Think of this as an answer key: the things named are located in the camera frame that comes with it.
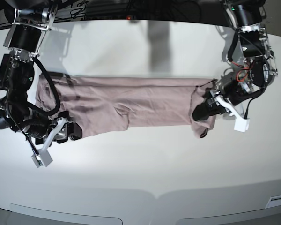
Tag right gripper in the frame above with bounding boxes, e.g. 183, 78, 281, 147
25, 111, 83, 156

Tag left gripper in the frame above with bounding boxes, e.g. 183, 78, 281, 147
192, 77, 251, 122

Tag mauve T-shirt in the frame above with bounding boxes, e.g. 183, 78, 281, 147
34, 72, 220, 139

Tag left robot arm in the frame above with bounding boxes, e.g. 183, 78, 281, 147
192, 0, 278, 132

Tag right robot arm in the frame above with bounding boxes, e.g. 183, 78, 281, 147
0, 0, 82, 167

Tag power strip with red light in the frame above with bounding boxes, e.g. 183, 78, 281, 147
84, 15, 133, 21

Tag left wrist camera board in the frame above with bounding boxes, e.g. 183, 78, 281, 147
234, 118, 250, 133

